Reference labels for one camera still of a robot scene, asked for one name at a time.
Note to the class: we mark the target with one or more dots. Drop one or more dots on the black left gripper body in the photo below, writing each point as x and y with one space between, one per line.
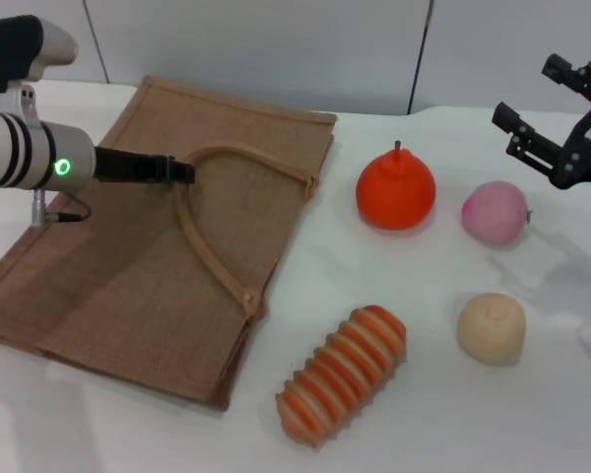
128 165

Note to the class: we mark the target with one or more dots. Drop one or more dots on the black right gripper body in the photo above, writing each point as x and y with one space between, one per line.
588 157

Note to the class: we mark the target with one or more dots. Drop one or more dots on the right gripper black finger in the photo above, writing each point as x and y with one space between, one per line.
583 76
524 135

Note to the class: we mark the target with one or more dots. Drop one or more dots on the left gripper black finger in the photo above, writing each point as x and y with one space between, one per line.
182 165
182 176

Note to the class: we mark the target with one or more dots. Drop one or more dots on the pink toy peach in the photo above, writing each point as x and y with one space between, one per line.
492 212

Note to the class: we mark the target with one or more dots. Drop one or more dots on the brown jute handbag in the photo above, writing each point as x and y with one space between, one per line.
152 295

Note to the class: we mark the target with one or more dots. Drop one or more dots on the orange toy fruit with stem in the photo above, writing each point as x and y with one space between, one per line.
394 197

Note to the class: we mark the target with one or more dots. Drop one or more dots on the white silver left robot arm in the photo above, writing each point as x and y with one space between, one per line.
29 148

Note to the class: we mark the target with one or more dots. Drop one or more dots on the beige round toy bun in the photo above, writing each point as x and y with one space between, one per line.
490 327

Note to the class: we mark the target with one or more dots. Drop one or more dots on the orange cream striped toy bread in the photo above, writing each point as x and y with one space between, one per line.
345 369

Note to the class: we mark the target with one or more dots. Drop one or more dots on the left wrist camera housing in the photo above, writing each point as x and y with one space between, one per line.
49 49

